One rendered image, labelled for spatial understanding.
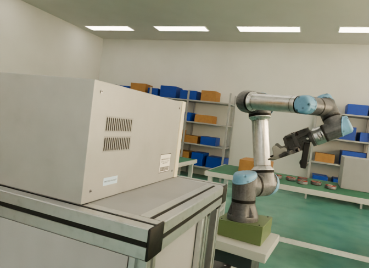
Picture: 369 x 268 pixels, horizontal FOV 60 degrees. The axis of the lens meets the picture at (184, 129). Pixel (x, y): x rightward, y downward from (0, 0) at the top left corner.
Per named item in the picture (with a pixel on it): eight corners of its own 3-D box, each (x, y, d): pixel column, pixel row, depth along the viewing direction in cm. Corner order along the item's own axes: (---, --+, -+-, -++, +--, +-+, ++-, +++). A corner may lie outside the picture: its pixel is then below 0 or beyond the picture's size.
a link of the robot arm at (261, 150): (244, 196, 164) (240, 93, 171) (264, 194, 173) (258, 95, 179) (262, 197, 154) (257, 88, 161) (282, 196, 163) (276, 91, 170)
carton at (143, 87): (137, 95, 845) (138, 84, 844) (151, 96, 831) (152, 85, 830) (129, 94, 807) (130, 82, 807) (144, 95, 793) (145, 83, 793)
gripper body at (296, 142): (283, 136, 146) (308, 126, 141) (291, 154, 146) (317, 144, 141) (280, 138, 139) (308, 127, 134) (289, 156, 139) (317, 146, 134)
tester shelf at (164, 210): (33, 161, 110) (34, 148, 109) (225, 201, 85) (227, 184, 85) (-133, 176, 68) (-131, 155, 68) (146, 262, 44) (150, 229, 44)
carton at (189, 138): (186, 140, 793) (187, 134, 792) (202, 143, 777) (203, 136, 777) (180, 141, 756) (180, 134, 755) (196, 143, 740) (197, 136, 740)
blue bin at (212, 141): (205, 143, 774) (205, 135, 774) (219, 145, 762) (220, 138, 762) (200, 144, 735) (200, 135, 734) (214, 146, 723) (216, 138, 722)
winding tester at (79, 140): (53, 152, 103) (60, 89, 102) (177, 176, 87) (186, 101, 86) (-87, 162, 67) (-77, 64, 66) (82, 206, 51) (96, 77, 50)
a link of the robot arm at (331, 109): (319, 90, 133) (330, 113, 128) (334, 93, 139) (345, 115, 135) (304, 100, 138) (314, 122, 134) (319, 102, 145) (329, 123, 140)
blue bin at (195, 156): (196, 163, 782) (198, 151, 781) (207, 165, 771) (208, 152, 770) (190, 164, 744) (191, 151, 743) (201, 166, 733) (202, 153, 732)
